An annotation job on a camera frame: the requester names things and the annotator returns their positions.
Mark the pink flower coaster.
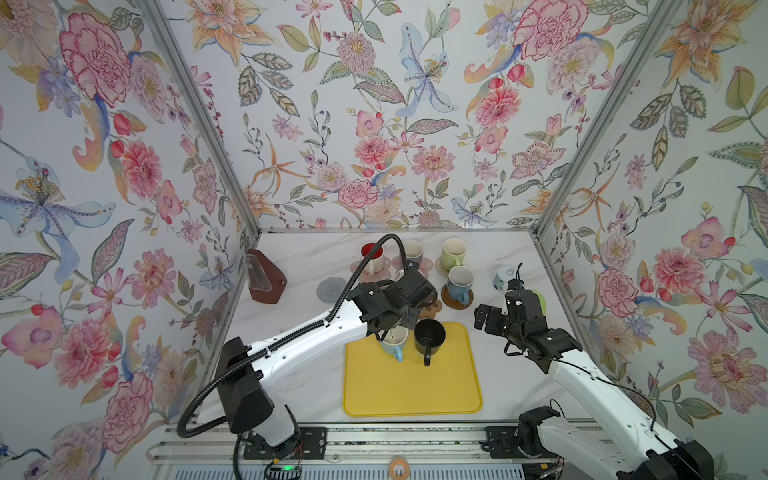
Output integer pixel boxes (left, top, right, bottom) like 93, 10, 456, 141
391, 257, 434, 280
358, 256, 392, 283

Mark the light blue mug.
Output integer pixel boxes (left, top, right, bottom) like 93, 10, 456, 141
380, 326, 409, 362

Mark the red inside white mug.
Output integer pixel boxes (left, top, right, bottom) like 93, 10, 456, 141
361, 243, 385, 276

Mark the black mug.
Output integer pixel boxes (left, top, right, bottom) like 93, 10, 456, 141
414, 319, 446, 367

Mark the grey-blue woven round coaster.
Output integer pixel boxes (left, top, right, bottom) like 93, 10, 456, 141
316, 277, 347, 304

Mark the white mug purple handle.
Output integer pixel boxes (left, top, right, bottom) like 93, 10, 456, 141
403, 239, 424, 269

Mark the colourful zigzag woven coaster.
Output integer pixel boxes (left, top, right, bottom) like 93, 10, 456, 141
435, 259, 448, 277

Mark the dark brown round coaster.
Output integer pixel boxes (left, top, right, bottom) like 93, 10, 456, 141
440, 284, 474, 310

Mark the white mug blue handle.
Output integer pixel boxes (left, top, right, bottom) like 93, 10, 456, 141
447, 266, 474, 306

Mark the light green mug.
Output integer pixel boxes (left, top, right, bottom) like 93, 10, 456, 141
439, 238, 467, 273

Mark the brown paw print coaster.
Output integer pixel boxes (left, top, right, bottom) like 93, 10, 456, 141
419, 300, 443, 319

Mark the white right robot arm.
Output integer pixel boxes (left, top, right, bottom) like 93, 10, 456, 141
474, 288, 715, 479

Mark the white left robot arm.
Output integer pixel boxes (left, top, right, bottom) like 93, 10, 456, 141
217, 268, 437, 450

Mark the lime green spatula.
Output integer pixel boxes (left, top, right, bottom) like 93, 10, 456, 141
533, 290, 547, 316

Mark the yellow tray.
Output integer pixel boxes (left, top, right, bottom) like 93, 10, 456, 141
343, 322, 483, 417

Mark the orange tape roll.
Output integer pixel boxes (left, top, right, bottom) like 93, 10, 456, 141
388, 457, 411, 480

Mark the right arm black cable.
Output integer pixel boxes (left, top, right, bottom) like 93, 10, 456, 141
557, 356, 709, 480

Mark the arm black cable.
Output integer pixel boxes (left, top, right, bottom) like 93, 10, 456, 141
557, 356, 709, 480
176, 233, 409, 480

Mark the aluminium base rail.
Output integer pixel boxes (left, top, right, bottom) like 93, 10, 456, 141
146, 419, 661, 466

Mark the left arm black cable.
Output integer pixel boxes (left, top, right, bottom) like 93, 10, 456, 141
176, 233, 409, 480

